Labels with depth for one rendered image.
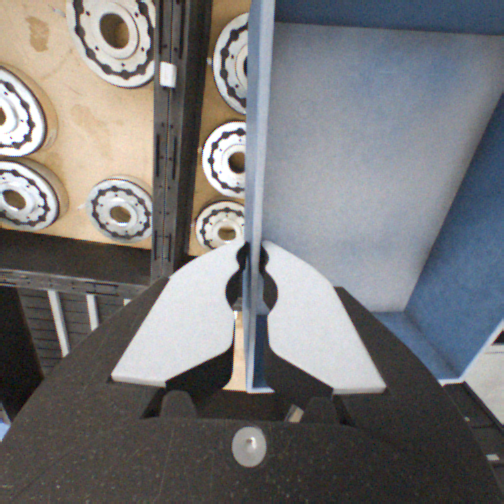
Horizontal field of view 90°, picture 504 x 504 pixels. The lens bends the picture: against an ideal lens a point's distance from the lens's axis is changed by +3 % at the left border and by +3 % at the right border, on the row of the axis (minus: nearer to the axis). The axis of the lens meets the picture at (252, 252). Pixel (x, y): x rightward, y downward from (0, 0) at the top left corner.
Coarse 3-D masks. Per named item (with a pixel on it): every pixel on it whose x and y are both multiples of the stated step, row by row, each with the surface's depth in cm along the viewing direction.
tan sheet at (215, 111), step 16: (224, 0) 29; (240, 0) 29; (224, 16) 30; (208, 48) 31; (208, 64) 32; (208, 80) 33; (208, 96) 34; (208, 112) 35; (224, 112) 35; (208, 128) 36; (240, 160) 38; (208, 192) 40; (192, 240) 44
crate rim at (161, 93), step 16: (160, 0) 22; (160, 64) 24; (160, 96) 25; (160, 112) 26; (160, 128) 27; (160, 144) 27; (160, 160) 28; (160, 176) 29; (160, 192) 30; (160, 208) 31; (160, 224) 32; (160, 240) 33; (160, 256) 34; (0, 272) 34; (16, 272) 34; (32, 272) 34; (48, 272) 35; (160, 272) 36; (112, 288) 36; (128, 288) 37; (144, 288) 37
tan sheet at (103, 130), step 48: (0, 0) 28; (48, 0) 28; (0, 48) 30; (48, 48) 30; (48, 96) 33; (96, 96) 33; (144, 96) 33; (96, 144) 36; (144, 144) 36; (96, 240) 43; (144, 240) 44
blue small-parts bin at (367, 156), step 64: (256, 0) 8; (320, 0) 10; (384, 0) 9; (448, 0) 9; (256, 64) 8; (320, 64) 13; (384, 64) 13; (448, 64) 14; (256, 128) 9; (320, 128) 15; (384, 128) 15; (448, 128) 15; (256, 192) 10; (320, 192) 17; (384, 192) 17; (448, 192) 17; (256, 256) 11; (320, 256) 19; (384, 256) 20; (448, 256) 18; (256, 320) 21; (384, 320) 22; (448, 320) 18; (256, 384) 16
